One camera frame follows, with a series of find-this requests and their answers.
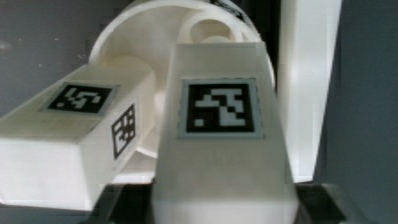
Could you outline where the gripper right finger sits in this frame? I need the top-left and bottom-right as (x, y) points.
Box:
(293, 183), (363, 224)

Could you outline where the white round stool seat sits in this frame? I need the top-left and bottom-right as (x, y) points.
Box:
(87, 0), (277, 168)

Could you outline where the white stool leg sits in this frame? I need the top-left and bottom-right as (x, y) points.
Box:
(0, 63), (157, 210)
(153, 42), (299, 224)

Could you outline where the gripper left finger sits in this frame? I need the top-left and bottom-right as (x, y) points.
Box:
(85, 184), (155, 224)

